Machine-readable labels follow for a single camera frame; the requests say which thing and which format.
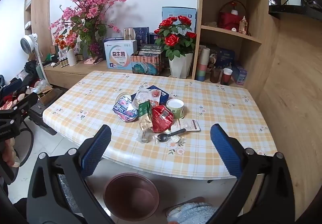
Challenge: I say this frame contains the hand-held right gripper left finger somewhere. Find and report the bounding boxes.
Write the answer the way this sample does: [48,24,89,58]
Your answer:
[26,125,117,224]

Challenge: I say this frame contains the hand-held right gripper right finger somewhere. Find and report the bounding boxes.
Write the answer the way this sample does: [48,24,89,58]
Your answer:
[205,123,295,224]

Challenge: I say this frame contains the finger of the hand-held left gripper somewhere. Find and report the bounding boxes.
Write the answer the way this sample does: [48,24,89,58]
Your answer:
[0,93,39,120]
[0,80,23,99]

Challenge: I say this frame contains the white printed card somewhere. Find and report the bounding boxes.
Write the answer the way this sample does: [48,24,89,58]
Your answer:
[177,119,201,132]

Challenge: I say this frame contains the clear wrapper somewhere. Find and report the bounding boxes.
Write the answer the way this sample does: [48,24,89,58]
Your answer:
[136,128,151,144]

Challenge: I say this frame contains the blue pink drink pouch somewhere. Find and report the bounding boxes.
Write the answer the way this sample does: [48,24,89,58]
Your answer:
[112,94,139,122]

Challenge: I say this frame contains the green gold sachet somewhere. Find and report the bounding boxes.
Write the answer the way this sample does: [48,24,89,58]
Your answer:
[138,100,154,131]

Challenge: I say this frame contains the black plastic fork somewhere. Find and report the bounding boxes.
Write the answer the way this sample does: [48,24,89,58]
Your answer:
[153,128,187,143]

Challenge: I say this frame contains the beige round lid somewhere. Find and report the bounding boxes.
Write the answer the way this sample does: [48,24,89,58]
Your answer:
[116,92,131,102]

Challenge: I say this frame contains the green paper cup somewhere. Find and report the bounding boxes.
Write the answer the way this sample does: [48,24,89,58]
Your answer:
[166,99,186,119]

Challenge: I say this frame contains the brown plastic bin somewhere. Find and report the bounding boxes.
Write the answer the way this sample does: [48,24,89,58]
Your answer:
[104,173,160,222]

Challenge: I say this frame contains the red foil packet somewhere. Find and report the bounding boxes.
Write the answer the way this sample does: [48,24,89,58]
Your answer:
[152,104,174,132]

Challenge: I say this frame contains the clear blister pack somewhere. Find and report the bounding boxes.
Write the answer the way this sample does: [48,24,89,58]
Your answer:
[132,89,163,109]

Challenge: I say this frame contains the person's left hand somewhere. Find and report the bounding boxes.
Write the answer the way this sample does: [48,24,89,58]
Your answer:
[2,137,22,168]

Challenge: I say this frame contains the black case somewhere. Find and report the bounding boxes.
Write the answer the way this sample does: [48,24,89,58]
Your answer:
[26,102,58,136]

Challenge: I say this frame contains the pile of clothes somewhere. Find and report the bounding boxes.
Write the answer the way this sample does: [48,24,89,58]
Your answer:
[0,60,51,111]

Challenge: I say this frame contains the white standing fan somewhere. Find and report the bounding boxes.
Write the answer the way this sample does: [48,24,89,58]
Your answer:
[20,33,47,81]

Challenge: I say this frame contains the low wooden cabinet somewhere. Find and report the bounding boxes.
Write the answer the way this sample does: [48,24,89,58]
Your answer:
[44,59,194,90]

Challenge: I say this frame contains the row of small bottles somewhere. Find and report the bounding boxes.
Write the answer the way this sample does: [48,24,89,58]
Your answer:
[57,54,69,67]

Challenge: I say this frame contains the orange flowers in white vase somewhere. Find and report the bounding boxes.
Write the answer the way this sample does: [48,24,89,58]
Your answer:
[53,33,78,67]

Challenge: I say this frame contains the pink slipper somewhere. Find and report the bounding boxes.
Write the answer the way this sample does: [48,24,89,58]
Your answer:
[165,196,209,217]

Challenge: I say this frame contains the red white paper cup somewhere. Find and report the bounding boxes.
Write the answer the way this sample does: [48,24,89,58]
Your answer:
[221,68,233,86]

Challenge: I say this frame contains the small white blue box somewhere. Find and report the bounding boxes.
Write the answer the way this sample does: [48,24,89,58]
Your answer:
[74,43,85,61]

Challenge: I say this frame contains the brown cup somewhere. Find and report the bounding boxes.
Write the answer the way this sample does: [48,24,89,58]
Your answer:
[210,67,222,84]

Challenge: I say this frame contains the purple flower bunch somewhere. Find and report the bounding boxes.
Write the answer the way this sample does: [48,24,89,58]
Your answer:
[89,43,102,60]

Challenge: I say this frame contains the stack of pastel cups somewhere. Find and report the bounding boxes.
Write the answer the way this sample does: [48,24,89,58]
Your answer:
[195,46,210,82]

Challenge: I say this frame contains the narrow wooden shelf unit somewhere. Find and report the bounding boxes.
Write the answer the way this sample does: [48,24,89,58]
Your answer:
[24,0,54,61]

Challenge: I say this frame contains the dark blue gift box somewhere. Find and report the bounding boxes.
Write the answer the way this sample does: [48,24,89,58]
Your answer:
[207,44,235,70]

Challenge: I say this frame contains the white blue printed box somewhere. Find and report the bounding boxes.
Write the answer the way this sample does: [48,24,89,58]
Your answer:
[104,40,137,70]

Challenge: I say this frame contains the red rose plant white pot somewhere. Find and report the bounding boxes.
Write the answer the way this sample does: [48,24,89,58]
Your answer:
[154,15,197,79]

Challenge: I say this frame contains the colourful pack of cans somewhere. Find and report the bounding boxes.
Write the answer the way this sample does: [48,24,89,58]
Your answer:
[131,53,165,76]

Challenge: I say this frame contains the pink blossom plant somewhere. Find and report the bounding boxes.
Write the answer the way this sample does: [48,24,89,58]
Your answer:
[49,0,127,60]

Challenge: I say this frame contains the black printed box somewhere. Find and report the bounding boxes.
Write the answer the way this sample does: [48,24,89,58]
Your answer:
[138,43,164,57]

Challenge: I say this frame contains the dark blue patterned box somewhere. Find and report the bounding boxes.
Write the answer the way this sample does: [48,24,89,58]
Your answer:
[133,27,150,46]

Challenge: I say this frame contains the glass bottle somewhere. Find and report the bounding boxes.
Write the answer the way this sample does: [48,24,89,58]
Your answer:
[239,16,248,34]

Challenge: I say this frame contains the red basket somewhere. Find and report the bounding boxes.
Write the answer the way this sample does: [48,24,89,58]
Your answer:
[218,0,247,31]

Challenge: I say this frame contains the tall light blue box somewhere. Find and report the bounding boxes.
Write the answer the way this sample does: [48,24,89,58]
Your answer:
[161,7,197,36]

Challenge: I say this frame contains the black chair frame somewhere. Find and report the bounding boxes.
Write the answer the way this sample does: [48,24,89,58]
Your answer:
[15,113,34,164]

